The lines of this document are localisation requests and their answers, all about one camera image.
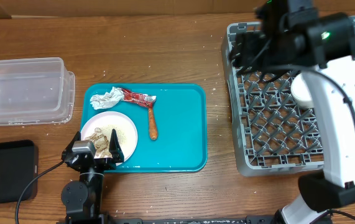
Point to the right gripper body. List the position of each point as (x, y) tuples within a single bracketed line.
[(252, 57)]

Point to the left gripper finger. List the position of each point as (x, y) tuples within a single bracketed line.
[(77, 137), (114, 146)]

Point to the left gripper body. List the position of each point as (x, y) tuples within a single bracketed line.
[(104, 164)]

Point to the orange carrot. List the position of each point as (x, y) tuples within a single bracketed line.
[(153, 131)]

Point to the red snack wrapper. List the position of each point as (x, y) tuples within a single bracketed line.
[(140, 99)]

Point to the white bowl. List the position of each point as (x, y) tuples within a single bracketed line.
[(301, 93)]

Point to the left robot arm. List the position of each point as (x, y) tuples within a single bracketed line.
[(82, 198)]

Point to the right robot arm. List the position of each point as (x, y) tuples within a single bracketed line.
[(322, 49)]

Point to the grey dishwasher rack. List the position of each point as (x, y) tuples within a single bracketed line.
[(272, 135)]

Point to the food scraps on plate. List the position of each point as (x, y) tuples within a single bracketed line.
[(101, 143)]

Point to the pink plate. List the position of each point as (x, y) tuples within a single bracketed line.
[(124, 126)]

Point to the crumpled white napkin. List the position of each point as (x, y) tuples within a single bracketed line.
[(107, 100)]

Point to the clear plastic bin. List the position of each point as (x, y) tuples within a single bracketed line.
[(36, 91)]

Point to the teal plastic tray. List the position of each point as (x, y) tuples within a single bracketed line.
[(180, 115)]

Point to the black bin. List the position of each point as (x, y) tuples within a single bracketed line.
[(18, 166)]

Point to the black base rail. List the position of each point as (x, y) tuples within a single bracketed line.
[(251, 219)]

